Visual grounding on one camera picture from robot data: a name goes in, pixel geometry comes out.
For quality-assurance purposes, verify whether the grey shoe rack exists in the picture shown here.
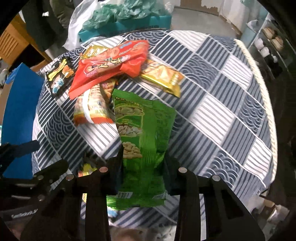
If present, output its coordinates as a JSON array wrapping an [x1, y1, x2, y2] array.
[[245, 11, 292, 77]]

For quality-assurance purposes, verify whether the white plastic bag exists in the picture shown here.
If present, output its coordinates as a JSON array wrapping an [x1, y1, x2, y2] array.
[[62, 0, 104, 50]]

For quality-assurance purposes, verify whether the wooden wardrobe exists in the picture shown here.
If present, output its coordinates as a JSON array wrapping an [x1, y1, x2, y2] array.
[[0, 19, 51, 70]]

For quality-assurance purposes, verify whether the red snack bag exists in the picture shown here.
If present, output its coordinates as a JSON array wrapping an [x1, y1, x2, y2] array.
[[69, 40, 149, 100]]

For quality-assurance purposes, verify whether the blue white patterned tablecloth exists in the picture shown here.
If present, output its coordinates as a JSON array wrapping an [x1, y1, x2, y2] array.
[[32, 29, 278, 232]]

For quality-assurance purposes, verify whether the green snack bag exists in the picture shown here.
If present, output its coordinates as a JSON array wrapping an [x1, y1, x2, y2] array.
[[106, 89, 177, 210]]

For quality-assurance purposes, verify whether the gold snack packet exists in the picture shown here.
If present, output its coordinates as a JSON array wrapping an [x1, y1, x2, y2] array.
[[141, 60, 185, 98], [81, 45, 108, 59]]

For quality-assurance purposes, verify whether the orange white peanut packet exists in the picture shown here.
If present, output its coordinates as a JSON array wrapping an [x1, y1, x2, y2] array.
[[73, 77, 119, 126]]

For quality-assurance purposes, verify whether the teal cardboard box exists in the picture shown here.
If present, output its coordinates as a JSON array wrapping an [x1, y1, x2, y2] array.
[[79, 14, 173, 42]]

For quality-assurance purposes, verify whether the black coat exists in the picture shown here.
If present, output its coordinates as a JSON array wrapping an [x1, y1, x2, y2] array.
[[23, 0, 70, 51]]

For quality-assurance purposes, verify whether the olive coat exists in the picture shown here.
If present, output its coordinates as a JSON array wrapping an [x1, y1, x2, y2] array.
[[50, 0, 77, 24]]

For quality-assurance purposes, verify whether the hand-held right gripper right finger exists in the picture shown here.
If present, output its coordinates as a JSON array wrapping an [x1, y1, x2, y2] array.
[[164, 155, 265, 241]]

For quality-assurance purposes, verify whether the blue cardboard box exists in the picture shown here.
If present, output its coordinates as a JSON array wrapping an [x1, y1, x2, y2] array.
[[0, 62, 45, 180]]

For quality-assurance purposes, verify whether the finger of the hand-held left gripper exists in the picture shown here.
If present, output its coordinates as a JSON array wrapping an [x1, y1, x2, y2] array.
[[0, 159, 69, 189], [0, 140, 40, 173]]

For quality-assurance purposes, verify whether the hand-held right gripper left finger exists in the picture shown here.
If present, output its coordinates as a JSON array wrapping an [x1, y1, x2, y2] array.
[[21, 148, 123, 241]]

